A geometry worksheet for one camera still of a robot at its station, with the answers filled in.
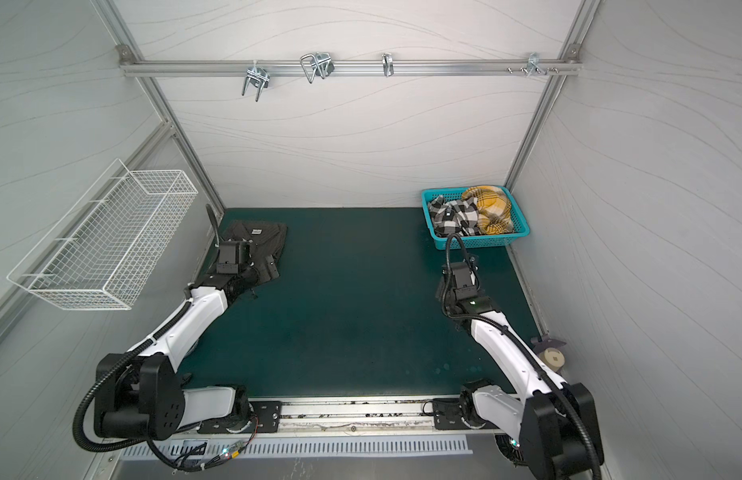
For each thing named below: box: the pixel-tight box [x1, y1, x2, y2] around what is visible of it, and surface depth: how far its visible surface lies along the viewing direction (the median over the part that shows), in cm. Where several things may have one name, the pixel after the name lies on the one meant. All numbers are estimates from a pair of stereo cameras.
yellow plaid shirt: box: [462, 186, 514, 235], surface depth 107 cm
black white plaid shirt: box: [428, 195, 480, 237], surface depth 108 cm
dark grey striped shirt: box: [219, 220, 288, 284], surface depth 110 cm
